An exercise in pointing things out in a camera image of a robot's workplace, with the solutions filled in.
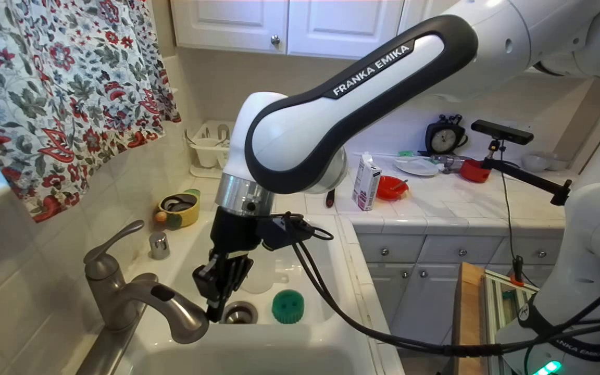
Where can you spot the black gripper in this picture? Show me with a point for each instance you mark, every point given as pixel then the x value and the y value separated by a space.
pixel 234 231

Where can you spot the brushed metal faucet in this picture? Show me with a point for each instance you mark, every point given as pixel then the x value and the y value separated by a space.
pixel 116 293

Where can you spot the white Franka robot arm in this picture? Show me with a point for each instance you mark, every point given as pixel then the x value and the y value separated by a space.
pixel 356 110

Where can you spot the metal sink drain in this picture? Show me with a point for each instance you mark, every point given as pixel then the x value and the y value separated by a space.
pixel 240 314

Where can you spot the green cup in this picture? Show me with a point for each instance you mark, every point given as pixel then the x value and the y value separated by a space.
pixel 288 307

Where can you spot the small silver sink cap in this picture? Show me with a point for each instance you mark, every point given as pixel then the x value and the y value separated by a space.
pixel 160 247

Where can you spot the yellow sponge bowl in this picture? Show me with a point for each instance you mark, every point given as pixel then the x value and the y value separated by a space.
pixel 179 212

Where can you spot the white double basin sink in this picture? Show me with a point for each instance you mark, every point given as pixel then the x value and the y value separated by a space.
pixel 260 354

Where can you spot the white utensil caddy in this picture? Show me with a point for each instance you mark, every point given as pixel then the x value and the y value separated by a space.
pixel 209 147

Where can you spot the granulated sugar box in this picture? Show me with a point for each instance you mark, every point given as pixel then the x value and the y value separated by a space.
pixel 366 184

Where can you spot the red bowl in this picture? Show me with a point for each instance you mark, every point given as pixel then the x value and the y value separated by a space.
pixel 476 171
pixel 393 188

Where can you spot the white plate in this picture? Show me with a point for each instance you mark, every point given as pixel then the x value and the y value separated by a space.
pixel 417 166

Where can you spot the white lower cabinets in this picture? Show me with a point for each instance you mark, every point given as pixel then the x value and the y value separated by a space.
pixel 454 278

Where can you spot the white cabinets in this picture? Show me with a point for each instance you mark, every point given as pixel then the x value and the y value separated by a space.
pixel 454 278
pixel 293 23

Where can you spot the wooden board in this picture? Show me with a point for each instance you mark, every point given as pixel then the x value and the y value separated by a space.
pixel 470 314

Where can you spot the floral curtain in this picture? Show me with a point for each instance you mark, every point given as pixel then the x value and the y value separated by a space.
pixel 52 90

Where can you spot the black kitchen clock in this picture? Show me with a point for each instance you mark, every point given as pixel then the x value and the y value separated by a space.
pixel 445 137

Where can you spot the white upper cabinets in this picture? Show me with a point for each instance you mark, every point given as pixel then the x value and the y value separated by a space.
pixel 293 23

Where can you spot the black exterior camera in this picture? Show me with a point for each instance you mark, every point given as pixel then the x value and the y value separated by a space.
pixel 502 131

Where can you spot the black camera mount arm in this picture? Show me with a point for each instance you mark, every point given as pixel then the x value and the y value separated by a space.
pixel 531 177

